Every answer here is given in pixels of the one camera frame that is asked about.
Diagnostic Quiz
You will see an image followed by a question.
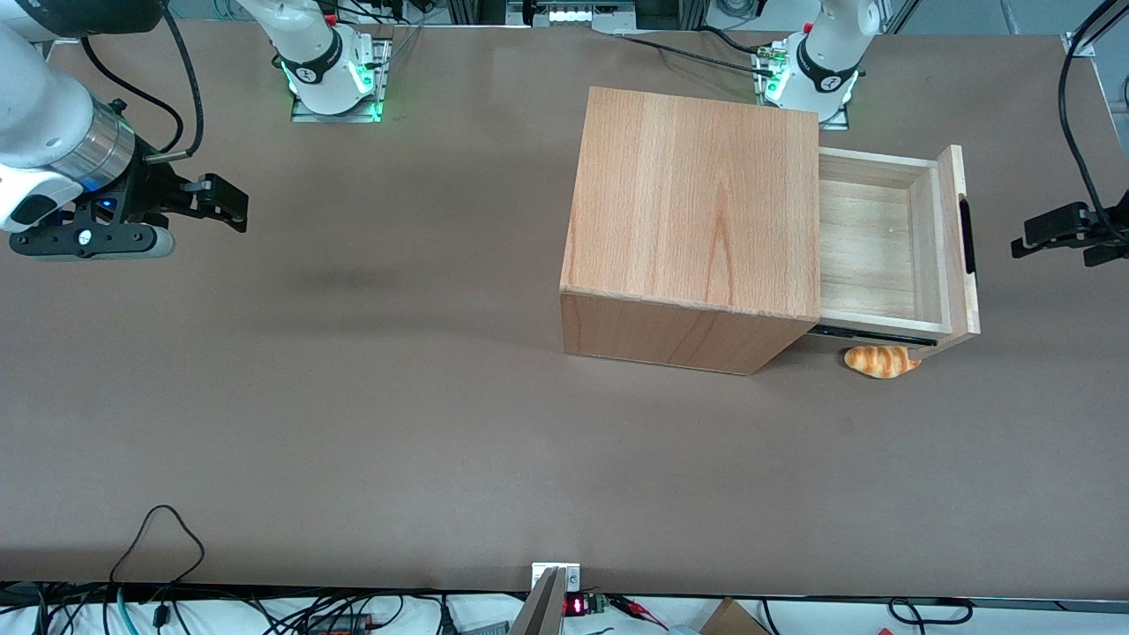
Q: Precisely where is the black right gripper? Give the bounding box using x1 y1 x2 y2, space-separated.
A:
88 163 250 235

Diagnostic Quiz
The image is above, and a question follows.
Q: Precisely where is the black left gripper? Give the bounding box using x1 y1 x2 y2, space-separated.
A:
1011 189 1129 268

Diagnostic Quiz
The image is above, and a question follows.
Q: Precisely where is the wooden drawer with black handle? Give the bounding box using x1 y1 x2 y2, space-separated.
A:
810 144 982 358

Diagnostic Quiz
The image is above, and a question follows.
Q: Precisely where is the wooden drawer cabinet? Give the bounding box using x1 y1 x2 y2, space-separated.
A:
559 86 823 377

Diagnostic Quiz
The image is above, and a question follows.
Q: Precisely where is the orange striped bread roll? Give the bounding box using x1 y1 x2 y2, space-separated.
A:
844 345 923 380

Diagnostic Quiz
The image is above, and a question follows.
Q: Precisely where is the white power strip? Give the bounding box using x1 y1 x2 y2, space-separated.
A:
507 0 636 27

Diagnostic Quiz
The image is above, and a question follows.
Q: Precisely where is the brown cardboard piece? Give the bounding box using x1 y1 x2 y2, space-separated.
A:
701 598 770 635

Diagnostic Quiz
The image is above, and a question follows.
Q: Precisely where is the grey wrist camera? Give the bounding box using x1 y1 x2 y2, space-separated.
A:
11 225 176 262

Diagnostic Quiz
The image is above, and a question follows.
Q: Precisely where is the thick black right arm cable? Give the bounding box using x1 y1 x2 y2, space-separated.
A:
146 7 206 165

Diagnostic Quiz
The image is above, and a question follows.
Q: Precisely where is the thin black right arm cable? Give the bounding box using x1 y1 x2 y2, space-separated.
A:
81 37 186 151

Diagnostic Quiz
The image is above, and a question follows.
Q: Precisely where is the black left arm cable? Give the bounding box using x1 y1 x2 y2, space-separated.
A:
1058 0 1121 221

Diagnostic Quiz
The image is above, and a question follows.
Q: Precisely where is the aluminium frame profile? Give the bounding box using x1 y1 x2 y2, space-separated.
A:
1061 0 1129 59

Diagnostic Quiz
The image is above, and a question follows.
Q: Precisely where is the black looped cable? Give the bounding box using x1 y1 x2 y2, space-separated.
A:
108 504 206 585

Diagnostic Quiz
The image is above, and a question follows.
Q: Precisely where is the black coiled cable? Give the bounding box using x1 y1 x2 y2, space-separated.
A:
886 597 974 627

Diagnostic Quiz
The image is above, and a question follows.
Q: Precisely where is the black cable to arm base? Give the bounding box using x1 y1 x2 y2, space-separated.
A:
617 32 777 77

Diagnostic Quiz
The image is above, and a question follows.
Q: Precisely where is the small aluminium bracket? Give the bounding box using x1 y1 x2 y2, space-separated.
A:
531 562 582 594

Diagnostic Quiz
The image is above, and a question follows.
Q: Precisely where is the wooden camera post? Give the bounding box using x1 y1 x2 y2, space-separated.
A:
507 567 567 635

